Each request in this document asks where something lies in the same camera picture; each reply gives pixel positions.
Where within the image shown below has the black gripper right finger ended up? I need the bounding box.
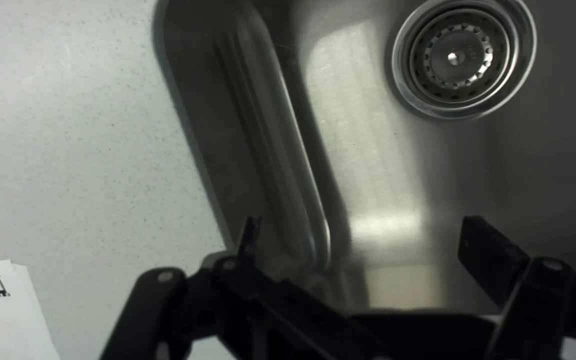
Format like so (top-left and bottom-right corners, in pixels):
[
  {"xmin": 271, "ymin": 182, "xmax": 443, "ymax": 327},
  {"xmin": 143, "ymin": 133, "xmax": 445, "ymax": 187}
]
[{"xmin": 458, "ymin": 214, "xmax": 576, "ymax": 360}]

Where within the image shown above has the white paper with black markers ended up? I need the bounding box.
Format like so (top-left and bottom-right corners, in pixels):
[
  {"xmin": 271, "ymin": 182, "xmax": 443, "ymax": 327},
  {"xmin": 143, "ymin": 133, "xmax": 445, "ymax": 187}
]
[{"xmin": 0, "ymin": 255, "xmax": 61, "ymax": 360}]

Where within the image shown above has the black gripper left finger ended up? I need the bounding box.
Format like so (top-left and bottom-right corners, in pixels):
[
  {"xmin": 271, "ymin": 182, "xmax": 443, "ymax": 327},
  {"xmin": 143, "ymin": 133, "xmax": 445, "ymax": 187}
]
[{"xmin": 97, "ymin": 214, "xmax": 369, "ymax": 360}]

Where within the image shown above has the stainless steel sink basin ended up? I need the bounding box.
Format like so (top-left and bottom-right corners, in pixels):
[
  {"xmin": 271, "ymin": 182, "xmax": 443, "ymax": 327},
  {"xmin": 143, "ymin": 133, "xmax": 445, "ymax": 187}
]
[{"xmin": 151, "ymin": 0, "xmax": 576, "ymax": 317}]

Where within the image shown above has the round metal drain strainer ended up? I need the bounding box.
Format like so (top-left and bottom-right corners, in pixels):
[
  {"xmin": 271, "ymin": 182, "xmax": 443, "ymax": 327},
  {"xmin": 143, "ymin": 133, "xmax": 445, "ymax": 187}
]
[{"xmin": 385, "ymin": 0, "xmax": 540, "ymax": 124}]

